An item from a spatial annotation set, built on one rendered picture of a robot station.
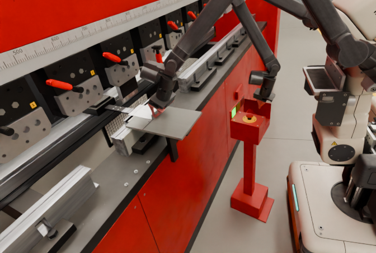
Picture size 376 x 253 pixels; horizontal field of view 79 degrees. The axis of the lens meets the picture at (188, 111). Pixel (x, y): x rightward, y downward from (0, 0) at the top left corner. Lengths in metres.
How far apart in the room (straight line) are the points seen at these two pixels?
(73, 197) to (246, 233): 1.18
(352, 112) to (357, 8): 0.42
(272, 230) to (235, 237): 0.24
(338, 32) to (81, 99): 0.78
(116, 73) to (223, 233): 1.27
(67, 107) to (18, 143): 0.15
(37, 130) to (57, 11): 0.31
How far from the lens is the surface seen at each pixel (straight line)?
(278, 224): 1.80
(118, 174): 0.95
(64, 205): 0.87
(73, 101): 0.75
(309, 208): 1.56
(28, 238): 0.84
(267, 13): 2.87
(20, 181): 1.06
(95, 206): 0.89
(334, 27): 0.81
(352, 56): 0.82
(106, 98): 1.16
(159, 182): 1.03
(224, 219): 1.78
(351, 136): 1.19
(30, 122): 0.70
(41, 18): 0.71
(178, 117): 0.93
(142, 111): 1.02
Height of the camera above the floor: 1.51
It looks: 32 degrees down
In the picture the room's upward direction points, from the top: 9 degrees counter-clockwise
